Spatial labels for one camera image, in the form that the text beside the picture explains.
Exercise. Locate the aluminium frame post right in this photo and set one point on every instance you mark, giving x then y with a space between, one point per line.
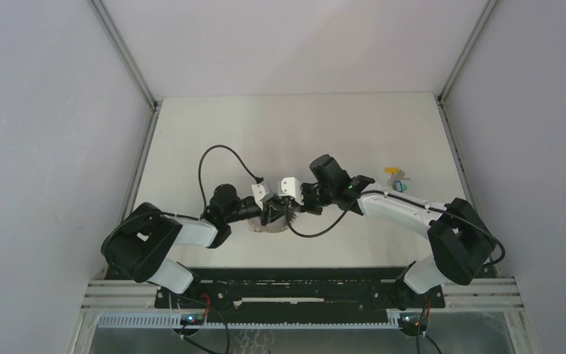
451 101

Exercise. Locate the right green circuit board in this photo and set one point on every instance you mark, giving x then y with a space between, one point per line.
410 321

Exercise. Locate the aluminium frame post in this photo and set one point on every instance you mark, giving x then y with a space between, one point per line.
451 101
146 97

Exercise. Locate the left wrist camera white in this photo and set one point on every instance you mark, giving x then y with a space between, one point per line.
261 192

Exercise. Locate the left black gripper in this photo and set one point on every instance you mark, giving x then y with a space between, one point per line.
273 209

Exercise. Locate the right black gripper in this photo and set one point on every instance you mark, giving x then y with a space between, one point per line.
306 206

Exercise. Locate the white slotted cable duct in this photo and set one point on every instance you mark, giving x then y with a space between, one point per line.
167 321

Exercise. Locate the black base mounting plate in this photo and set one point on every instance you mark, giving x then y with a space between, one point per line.
371 287

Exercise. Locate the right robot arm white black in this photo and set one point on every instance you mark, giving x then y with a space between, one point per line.
461 244

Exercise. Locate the aluminium frame post left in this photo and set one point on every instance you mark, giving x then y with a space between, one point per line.
146 97

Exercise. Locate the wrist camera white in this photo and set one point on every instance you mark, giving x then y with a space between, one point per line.
290 187
261 192

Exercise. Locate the left green circuit board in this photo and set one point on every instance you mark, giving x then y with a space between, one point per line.
192 320

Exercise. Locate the green circuit board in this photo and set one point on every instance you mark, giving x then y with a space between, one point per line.
192 320
410 321

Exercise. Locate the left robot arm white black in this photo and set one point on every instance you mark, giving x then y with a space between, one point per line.
139 246

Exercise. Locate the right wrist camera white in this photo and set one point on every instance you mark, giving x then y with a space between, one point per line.
290 187

